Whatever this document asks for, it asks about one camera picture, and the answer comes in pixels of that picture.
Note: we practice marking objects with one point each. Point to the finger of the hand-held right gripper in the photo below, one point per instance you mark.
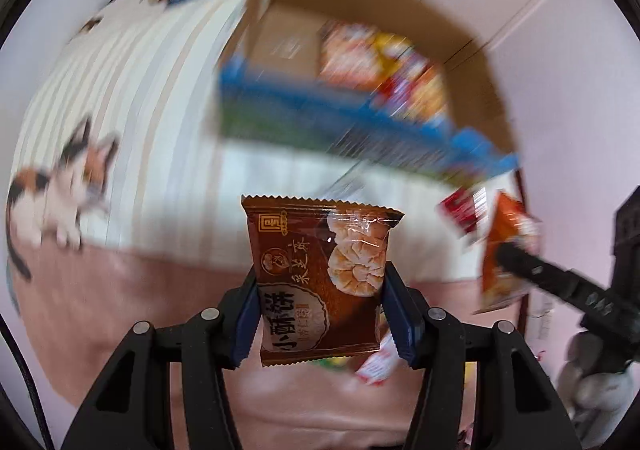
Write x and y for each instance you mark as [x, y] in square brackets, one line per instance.
[545, 275]

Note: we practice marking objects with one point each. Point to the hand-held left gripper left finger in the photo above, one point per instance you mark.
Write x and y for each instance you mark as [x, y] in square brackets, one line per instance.
[247, 320]

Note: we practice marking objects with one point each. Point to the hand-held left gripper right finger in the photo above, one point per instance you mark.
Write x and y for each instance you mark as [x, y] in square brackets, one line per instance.
[400, 320]

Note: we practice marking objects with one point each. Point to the orange-brown snack packet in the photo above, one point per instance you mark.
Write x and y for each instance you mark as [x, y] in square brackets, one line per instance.
[510, 225]

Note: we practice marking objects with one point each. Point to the brown snack packet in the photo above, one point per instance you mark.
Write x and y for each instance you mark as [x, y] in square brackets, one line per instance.
[310, 290]

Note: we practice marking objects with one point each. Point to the cardboard box with blue print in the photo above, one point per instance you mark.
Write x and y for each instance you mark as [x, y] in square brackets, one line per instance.
[295, 30]

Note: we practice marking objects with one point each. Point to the small red white packet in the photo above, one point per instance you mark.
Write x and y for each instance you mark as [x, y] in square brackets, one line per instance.
[372, 367]

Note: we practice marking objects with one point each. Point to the red and white snack packet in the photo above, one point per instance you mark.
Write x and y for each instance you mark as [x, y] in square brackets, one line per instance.
[462, 210]

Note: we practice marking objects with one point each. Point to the grey plush toy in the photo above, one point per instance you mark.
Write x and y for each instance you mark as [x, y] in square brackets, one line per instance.
[595, 390]

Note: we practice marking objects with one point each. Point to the striped cat blanket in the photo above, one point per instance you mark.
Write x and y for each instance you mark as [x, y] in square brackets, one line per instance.
[150, 80]

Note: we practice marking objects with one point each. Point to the orange cartoon snack packet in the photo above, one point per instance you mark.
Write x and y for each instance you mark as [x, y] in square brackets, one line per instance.
[350, 55]

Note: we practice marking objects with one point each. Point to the yellow snack packet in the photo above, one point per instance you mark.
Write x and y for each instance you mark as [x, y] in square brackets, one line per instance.
[392, 50]

